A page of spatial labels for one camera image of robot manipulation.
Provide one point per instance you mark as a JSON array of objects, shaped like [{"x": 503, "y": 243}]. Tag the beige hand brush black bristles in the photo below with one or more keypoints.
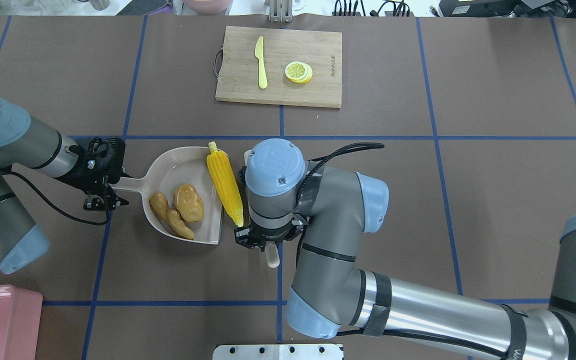
[{"x": 272, "y": 257}]

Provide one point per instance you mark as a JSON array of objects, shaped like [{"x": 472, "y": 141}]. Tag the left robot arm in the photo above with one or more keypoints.
[{"x": 29, "y": 142}]

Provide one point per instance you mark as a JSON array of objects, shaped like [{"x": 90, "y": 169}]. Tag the aluminium frame post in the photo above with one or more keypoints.
[{"x": 280, "y": 11}]

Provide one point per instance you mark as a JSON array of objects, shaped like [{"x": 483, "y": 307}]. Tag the beige plastic dustpan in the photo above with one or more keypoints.
[{"x": 186, "y": 164}]

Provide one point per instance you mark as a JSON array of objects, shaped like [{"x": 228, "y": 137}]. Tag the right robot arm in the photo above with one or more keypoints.
[{"x": 464, "y": 245}]

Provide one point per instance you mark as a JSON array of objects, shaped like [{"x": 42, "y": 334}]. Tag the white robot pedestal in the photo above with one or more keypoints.
[{"x": 326, "y": 351}]

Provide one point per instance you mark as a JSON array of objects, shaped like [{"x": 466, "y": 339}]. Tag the toy ginger root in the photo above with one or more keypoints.
[{"x": 160, "y": 205}]

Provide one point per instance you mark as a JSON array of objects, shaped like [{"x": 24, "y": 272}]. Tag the bamboo cutting board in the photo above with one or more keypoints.
[{"x": 237, "y": 79}]

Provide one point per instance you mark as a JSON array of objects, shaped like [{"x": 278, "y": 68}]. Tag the yellow toy lemon slices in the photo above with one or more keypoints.
[{"x": 298, "y": 72}]

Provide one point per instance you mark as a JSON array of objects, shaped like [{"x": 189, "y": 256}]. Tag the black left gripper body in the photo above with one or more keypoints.
[{"x": 84, "y": 176}]

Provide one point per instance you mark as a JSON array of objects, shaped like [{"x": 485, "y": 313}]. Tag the pink bowl with clear pieces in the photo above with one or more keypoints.
[{"x": 208, "y": 7}]

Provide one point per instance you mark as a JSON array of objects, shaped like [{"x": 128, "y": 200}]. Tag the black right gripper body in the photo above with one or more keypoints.
[{"x": 246, "y": 236}]

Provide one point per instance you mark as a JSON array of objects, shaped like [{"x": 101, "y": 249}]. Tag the yellow toy corn cob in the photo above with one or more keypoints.
[{"x": 222, "y": 176}]

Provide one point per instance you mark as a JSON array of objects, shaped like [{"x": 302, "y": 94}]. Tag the yellow plastic knife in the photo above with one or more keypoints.
[{"x": 259, "y": 53}]

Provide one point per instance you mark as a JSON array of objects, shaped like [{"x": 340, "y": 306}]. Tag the purple cloth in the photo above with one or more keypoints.
[{"x": 146, "y": 7}]

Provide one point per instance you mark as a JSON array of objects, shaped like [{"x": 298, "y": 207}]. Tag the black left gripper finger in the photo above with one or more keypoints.
[{"x": 103, "y": 198}]

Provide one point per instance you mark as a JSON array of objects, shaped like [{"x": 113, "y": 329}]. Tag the pink plastic bin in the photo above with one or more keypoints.
[{"x": 20, "y": 318}]

